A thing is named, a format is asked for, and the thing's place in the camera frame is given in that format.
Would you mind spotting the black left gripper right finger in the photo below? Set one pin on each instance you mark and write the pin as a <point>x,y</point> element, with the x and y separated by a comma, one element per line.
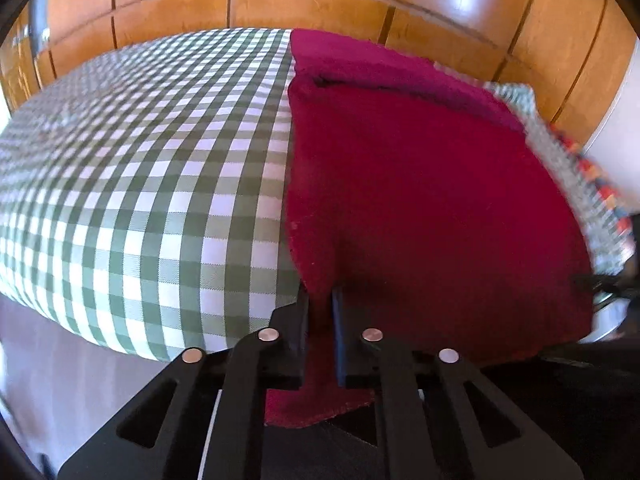
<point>438,416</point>

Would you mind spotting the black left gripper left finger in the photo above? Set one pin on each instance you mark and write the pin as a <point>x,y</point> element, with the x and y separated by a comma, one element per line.
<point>203,415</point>

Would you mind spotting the dark red knit garment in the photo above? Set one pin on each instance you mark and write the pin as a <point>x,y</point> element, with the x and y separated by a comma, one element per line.
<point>415,194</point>

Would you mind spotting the multicolour checked fleece blanket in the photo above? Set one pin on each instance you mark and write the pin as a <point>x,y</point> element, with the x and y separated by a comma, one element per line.
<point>607,194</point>

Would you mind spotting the black jacket with zipper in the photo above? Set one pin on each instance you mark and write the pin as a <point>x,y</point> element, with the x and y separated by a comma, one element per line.
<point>584,397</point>

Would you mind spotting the green white checked bedsheet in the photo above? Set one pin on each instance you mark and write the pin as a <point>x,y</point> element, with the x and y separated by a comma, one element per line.
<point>143,194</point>

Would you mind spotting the wooden wardrobe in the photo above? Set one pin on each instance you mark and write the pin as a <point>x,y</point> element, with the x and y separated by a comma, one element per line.
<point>574,53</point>

